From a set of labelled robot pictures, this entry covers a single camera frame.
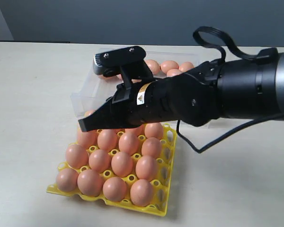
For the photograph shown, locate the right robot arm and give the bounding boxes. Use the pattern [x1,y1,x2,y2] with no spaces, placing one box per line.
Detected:
[79,46,284,131]

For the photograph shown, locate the yellow plastic egg tray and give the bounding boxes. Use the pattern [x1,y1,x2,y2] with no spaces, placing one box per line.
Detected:
[46,123,177,216]

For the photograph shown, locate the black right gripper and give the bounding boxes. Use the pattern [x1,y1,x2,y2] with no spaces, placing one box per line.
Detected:
[110,61,221,127]

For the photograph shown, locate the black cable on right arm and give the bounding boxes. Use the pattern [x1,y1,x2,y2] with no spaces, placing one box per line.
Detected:
[176,26,284,154]

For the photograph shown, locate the clear plastic box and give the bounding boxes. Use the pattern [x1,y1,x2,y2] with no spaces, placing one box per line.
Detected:
[71,51,201,119]

